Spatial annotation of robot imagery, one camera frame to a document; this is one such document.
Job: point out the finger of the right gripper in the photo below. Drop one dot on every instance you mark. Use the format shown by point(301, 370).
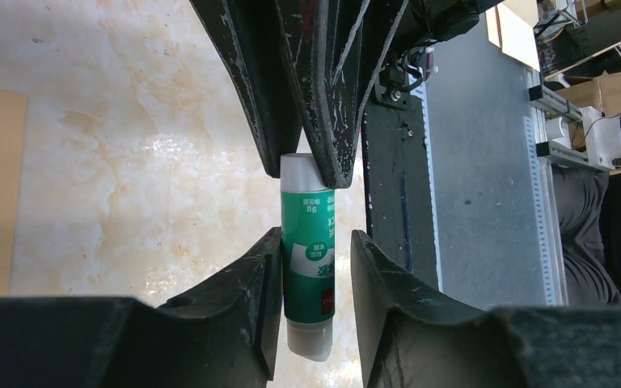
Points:
point(246, 35)

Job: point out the cardboard boxes in background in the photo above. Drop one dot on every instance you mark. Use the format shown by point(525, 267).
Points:
point(602, 93)

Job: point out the green white glue stick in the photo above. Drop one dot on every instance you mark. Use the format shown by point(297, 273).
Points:
point(308, 226)

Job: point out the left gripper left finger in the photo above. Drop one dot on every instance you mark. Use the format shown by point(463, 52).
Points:
point(222, 332)

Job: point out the person in dark clothes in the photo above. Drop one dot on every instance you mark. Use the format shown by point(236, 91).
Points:
point(589, 213)

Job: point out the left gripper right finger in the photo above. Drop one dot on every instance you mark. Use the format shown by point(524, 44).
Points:
point(411, 335)

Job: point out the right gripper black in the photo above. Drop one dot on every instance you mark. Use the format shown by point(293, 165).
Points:
point(332, 52)

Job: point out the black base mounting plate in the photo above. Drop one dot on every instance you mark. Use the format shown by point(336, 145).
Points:
point(398, 196)

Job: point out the cream envelopes on bench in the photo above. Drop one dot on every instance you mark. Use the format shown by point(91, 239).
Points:
point(510, 27)

